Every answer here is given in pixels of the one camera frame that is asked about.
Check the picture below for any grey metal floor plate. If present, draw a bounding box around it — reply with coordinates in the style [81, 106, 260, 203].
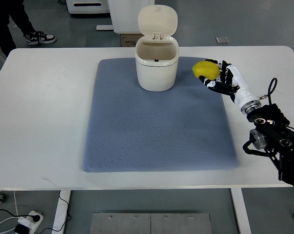
[90, 213, 212, 234]

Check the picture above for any blue quilted mat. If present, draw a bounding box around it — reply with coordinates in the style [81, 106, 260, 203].
[82, 57, 239, 173]

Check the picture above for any white appliance with slot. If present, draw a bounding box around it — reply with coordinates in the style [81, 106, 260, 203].
[66, 0, 110, 14]

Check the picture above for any black power cable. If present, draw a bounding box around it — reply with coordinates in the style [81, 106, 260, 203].
[36, 190, 72, 234]

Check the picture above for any black white sneaker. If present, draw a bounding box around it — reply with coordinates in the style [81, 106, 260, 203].
[24, 31, 57, 45]

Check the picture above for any cardboard box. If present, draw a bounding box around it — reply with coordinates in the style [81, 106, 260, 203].
[120, 34, 143, 47]

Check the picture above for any white power strip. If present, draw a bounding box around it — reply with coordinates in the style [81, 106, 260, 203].
[18, 211, 44, 231]

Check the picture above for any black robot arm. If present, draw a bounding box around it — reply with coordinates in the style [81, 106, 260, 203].
[243, 78, 294, 186]

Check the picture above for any white table leg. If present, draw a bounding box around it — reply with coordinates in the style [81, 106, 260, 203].
[230, 188, 252, 234]
[52, 190, 71, 234]

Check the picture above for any yellow lemon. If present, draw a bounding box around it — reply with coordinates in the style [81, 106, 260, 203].
[192, 61, 220, 80]

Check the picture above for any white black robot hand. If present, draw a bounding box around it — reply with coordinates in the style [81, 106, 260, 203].
[198, 59, 261, 115]

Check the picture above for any white table leg right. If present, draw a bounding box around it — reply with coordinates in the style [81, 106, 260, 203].
[230, 188, 252, 234]

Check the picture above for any white table leg left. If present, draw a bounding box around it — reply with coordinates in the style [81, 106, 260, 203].
[52, 190, 71, 234]

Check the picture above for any white cabinet base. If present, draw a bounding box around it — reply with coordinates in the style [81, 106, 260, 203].
[96, 0, 155, 34]

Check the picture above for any person in black trousers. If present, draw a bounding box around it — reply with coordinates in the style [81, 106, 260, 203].
[0, 0, 35, 56]

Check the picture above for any white trash bin open lid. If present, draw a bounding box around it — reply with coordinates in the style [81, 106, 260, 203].
[135, 5, 179, 92]

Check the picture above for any small grey floor plate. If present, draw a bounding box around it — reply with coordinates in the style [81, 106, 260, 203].
[216, 37, 230, 45]

